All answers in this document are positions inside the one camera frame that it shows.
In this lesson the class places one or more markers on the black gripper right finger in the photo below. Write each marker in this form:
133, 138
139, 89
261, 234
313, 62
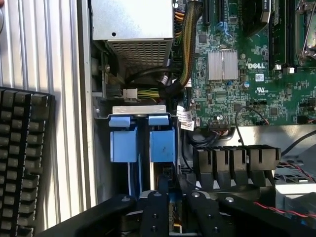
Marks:
205, 217

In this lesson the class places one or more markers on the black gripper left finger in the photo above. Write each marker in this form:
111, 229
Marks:
155, 214

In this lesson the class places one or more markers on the blue disk caddy tabs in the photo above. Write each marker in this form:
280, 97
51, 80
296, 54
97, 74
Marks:
123, 145

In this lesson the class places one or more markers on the blue drive bay cage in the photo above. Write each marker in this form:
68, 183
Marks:
143, 177

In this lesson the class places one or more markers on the black fan shroud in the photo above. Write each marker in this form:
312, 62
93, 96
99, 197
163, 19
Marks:
234, 163

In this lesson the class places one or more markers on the metal drive cage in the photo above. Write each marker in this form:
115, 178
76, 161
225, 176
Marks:
296, 195

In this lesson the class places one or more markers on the white power connector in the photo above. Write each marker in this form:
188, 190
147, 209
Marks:
130, 94

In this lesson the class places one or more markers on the green Dell motherboard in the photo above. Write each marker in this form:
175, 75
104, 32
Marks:
271, 98

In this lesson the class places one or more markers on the black keyboard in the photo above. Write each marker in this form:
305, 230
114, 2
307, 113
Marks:
22, 160

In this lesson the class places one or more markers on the silver chipset heatsink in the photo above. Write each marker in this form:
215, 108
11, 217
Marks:
222, 64

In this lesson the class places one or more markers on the black open PC case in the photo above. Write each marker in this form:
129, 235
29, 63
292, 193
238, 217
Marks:
85, 74

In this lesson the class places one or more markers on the silver power supply unit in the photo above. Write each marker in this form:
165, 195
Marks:
133, 22

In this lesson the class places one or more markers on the black RAM slot row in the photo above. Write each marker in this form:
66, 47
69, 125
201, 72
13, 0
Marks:
281, 37

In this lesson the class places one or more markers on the metal CPU socket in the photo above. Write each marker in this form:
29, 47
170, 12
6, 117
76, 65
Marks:
307, 32

